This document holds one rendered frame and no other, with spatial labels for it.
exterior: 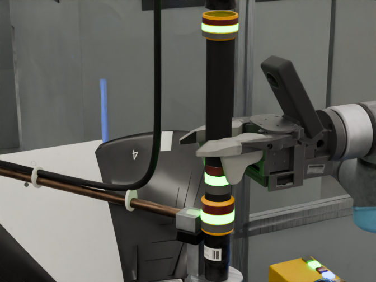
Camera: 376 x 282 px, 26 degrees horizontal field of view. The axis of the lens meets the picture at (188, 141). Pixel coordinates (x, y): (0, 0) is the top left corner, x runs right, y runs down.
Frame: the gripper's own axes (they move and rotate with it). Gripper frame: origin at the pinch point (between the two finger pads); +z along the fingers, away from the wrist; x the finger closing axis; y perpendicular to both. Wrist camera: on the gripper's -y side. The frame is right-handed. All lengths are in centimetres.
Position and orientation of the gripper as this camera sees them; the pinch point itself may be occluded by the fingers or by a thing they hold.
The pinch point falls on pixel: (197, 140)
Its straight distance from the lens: 101.7
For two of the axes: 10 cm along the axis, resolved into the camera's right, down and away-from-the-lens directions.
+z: -9.0, 1.4, -4.0
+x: -4.3, -3.0, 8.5
